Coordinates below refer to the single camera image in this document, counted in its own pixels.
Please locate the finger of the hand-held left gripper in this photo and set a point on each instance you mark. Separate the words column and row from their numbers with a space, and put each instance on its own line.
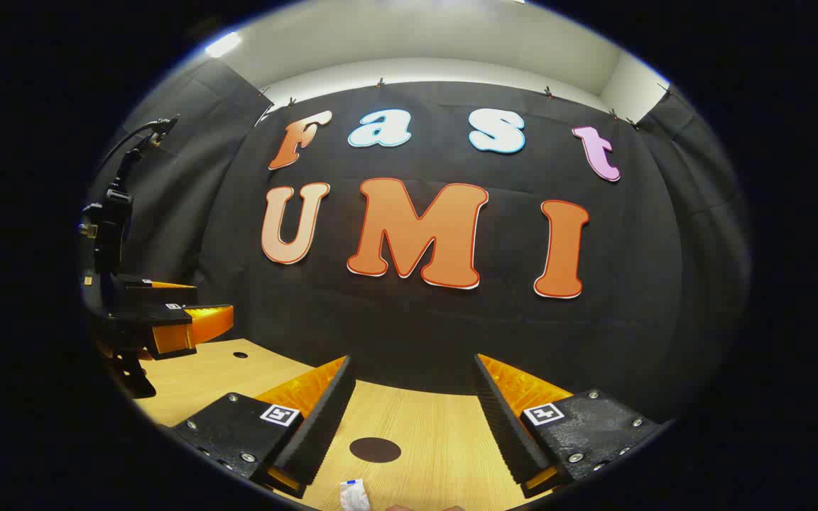
column 160, row 291
column 196, row 326

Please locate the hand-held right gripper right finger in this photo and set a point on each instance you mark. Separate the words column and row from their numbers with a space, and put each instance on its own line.
column 505, row 419

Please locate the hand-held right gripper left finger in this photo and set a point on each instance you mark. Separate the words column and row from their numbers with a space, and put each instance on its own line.
column 320, row 419

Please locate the dark round coaster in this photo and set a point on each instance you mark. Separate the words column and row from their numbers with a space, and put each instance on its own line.
column 375, row 450

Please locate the white toothpaste tube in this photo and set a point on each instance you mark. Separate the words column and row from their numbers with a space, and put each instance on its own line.
column 354, row 495

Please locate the wooden desktop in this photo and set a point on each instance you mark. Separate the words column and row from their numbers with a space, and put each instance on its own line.
column 437, row 454

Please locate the black side curtain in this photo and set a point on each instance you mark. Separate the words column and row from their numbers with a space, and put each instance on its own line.
column 175, row 177
column 707, row 248

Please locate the black backdrop cloth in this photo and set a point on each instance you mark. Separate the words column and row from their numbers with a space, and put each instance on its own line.
column 409, row 326

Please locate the ceiling light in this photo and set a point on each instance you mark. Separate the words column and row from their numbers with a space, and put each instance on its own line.
column 223, row 45

